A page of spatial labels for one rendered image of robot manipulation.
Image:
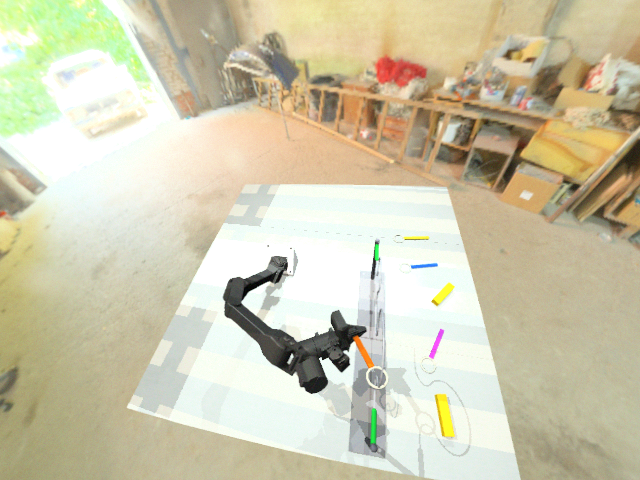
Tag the yellow rectangular block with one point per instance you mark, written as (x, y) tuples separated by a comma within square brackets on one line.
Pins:
[(444, 415), (442, 294)]

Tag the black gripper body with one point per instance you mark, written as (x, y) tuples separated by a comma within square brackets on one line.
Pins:
[(340, 332)]

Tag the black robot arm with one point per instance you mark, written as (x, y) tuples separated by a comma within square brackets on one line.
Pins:
[(275, 344)]

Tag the white loop with purple handle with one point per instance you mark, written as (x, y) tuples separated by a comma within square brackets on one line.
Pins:
[(433, 351)]

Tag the orange rectangular bar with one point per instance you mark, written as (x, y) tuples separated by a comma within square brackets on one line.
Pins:
[(369, 363)]

